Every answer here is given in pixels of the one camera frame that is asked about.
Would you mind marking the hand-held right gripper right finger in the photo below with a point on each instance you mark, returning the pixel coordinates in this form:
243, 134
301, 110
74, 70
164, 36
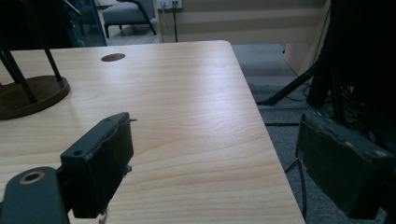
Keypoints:
342, 168

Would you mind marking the blue glass panel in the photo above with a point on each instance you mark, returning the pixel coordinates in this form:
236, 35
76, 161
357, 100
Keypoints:
90, 28

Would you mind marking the cup rack with wooden base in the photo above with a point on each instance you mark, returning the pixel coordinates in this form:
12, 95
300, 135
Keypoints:
34, 98

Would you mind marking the white wall socket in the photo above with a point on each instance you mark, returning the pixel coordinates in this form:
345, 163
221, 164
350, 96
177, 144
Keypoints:
165, 4

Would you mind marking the grey armchair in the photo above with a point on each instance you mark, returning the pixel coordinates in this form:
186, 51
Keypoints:
124, 14

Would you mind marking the black metal stand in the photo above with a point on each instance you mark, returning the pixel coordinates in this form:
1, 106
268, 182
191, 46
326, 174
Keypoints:
289, 87

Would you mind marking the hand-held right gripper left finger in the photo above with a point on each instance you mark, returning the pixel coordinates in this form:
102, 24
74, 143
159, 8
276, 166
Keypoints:
96, 168

